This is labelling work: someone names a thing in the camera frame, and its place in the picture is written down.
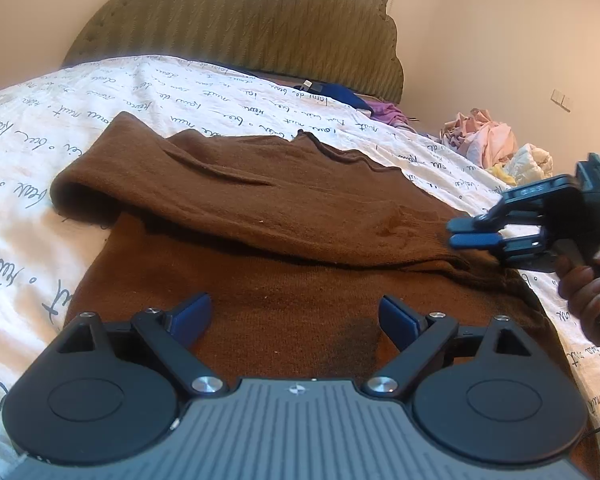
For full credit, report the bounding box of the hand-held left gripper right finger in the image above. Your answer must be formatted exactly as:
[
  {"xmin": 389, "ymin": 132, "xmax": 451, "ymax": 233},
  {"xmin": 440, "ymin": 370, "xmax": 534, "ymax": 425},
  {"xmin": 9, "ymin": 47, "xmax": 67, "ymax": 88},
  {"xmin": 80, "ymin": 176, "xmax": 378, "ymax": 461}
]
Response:
[{"xmin": 362, "ymin": 295, "xmax": 537, "ymax": 401}]

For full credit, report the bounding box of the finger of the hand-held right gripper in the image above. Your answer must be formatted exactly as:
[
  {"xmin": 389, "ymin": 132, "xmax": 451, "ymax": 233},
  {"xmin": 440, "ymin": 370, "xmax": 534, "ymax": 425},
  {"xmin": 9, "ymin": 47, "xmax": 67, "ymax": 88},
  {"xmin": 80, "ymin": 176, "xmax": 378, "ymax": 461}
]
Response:
[
  {"xmin": 448, "ymin": 176, "xmax": 579, "ymax": 236},
  {"xmin": 449, "ymin": 232, "xmax": 563, "ymax": 275}
]

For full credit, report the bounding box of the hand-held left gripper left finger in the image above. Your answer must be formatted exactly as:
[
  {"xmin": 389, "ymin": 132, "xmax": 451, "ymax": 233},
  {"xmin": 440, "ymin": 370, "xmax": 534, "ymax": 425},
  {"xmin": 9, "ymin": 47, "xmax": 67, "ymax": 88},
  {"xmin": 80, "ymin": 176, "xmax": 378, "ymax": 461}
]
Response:
[{"xmin": 59, "ymin": 293, "xmax": 229, "ymax": 402}]

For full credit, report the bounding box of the brown knit sweater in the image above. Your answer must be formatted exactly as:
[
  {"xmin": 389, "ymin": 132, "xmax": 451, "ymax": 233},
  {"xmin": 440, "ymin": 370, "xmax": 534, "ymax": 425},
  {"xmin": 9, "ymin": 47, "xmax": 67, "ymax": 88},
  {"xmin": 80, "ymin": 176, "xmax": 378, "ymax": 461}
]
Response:
[{"xmin": 50, "ymin": 111, "xmax": 581, "ymax": 480}]

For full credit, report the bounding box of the pile of pink clothes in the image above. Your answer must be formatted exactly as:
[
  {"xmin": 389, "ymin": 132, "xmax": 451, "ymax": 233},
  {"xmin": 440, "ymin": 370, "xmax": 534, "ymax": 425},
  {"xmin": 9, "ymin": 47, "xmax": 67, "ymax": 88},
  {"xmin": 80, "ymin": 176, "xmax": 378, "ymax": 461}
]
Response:
[{"xmin": 440, "ymin": 107, "xmax": 519, "ymax": 169}]

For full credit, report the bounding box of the person's right hand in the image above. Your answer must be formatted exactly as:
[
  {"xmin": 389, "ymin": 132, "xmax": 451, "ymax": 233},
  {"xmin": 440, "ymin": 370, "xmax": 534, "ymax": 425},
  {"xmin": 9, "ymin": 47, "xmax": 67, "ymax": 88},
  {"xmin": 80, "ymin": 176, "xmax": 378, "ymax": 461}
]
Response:
[{"xmin": 554, "ymin": 237, "xmax": 600, "ymax": 349}]

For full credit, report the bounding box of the yellow and white cloth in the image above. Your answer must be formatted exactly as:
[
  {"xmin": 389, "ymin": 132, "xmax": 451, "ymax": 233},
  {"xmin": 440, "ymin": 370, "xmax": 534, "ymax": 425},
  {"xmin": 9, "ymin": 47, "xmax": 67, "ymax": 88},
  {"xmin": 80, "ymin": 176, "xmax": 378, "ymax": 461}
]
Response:
[{"xmin": 485, "ymin": 142, "xmax": 554, "ymax": 187}]

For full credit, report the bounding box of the purple cloth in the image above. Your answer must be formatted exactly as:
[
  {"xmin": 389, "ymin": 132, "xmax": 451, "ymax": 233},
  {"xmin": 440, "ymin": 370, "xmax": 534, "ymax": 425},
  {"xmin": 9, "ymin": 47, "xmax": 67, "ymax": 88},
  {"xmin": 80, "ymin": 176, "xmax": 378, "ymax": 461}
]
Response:
[{"xmin": 369, "ymin": 100, "xmax": 421, "ymax": 133}]

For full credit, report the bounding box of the blue cloth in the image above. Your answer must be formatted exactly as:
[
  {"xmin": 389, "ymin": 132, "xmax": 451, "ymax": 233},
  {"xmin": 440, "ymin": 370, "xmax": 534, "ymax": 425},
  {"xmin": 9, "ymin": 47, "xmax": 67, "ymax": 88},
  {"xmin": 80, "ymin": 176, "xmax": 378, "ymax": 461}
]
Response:
[{"xmin": 300, "ymin": 80, "xmax": 372, "ymax": 110}]

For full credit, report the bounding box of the white script-printed bedsheet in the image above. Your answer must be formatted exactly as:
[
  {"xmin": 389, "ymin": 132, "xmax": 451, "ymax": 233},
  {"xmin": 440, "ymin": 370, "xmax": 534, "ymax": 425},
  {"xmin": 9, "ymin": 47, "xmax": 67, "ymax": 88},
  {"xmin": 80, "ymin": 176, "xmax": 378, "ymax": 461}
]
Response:
[{"xmin": 0, "ymin": 54, "xmax": 600, "ymax": 480}]

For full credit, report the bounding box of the green upholstered headboard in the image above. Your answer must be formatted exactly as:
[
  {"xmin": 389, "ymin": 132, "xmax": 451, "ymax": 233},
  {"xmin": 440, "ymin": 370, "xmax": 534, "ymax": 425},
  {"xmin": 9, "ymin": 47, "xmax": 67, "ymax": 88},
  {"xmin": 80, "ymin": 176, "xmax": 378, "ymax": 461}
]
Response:
[{"xmin": 61, "ymin": 0, "xmax": 405, "ymax": 103}]

